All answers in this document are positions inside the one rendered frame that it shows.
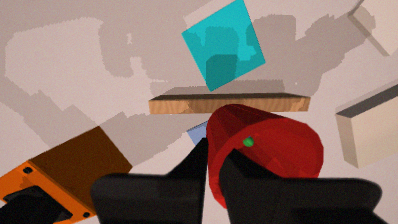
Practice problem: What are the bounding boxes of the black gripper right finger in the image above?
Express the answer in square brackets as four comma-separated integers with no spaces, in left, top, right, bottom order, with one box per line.
[219,148,383,224]

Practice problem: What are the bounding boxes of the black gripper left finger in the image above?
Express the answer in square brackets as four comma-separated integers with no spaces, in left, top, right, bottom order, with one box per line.
[90,137,209,224]

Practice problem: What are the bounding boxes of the small green ball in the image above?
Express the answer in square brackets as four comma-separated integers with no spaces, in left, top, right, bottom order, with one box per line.
[243,137,254,147]

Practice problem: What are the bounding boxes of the light brown wooden bar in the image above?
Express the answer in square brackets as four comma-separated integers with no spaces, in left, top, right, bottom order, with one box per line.
[148,92,310,114]

